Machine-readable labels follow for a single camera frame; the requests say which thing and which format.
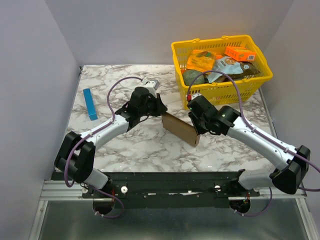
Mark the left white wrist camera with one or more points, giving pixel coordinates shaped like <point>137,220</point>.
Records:
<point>151,85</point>

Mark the long blue bar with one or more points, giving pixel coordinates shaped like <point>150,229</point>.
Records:
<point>90,104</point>

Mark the dark brown snack bag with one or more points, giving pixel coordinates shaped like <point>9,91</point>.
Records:
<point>246,71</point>

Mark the orange snack pouch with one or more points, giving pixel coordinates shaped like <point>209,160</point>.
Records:
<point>201,60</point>

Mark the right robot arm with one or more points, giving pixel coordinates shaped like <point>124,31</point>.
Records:
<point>287,171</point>

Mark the green round melon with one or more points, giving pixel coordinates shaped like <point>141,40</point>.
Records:
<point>190,75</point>

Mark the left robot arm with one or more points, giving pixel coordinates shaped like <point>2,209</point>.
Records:
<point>76,155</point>

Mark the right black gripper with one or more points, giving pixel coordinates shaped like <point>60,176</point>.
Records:
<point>194,120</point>

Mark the brown cardboard box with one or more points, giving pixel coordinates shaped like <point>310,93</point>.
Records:
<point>181,129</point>

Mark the light blue snack bag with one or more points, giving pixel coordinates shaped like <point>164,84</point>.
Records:
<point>215,77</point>

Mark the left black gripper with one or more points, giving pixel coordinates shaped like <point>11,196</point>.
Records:
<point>160,108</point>

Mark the aluminium frame rail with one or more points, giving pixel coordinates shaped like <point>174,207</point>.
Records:
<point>63,214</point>

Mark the orange carton box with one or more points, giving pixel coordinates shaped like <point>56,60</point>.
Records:
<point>240,54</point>

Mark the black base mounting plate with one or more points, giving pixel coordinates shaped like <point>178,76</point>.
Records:
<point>168,190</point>

